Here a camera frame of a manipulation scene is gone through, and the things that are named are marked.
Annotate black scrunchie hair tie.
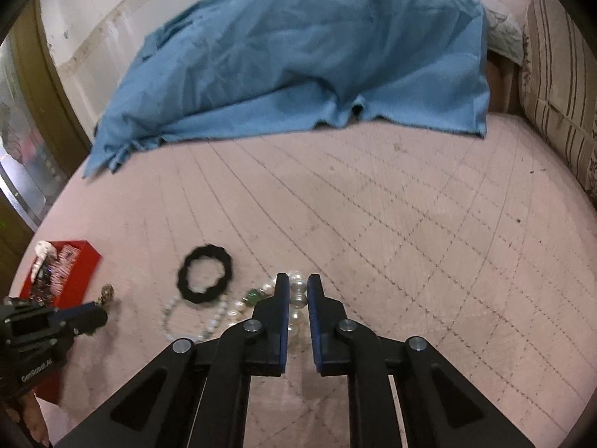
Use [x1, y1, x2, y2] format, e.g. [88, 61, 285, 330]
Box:
[176, 243, 234, 306]

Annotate white pearl bracelet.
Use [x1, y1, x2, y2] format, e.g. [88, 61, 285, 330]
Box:
[226, 269, 310, 342]

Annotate person's left hand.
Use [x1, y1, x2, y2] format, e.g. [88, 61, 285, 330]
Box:
[18, 391, 51, 447]

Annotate red tray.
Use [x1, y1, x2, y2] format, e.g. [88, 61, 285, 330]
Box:
[18, 240, 102, 405]

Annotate black white striped scrunchie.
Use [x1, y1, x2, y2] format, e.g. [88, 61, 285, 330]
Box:
[50, 245, 80, 296]

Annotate pink quilted bedspread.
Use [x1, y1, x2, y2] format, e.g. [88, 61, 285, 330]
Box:
[37, 115, 596, 447]

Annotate wooden framed mirror door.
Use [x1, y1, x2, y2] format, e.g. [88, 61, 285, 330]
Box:
[1, 0, 90, 294]

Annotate striped beige pillow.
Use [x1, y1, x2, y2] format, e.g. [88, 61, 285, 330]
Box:
[519, 0, 596, 201]

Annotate blue cloth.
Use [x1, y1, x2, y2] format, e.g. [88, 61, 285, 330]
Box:
[85, 0, 490, 176]

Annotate grey white pillow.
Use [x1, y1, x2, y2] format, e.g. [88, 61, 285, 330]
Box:
[479, 0, 524, 66]

